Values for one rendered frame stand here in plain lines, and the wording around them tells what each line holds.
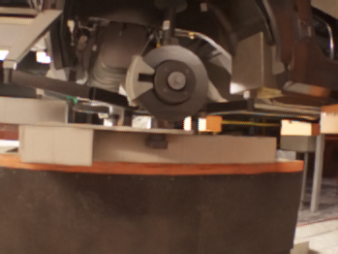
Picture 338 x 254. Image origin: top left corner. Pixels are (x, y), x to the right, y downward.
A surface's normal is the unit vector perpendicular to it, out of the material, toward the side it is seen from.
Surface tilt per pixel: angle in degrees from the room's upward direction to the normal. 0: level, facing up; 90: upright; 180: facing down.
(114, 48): 90
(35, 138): 90
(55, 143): 90
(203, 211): 90
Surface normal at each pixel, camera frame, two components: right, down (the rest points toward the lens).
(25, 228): 0.33, -0.02
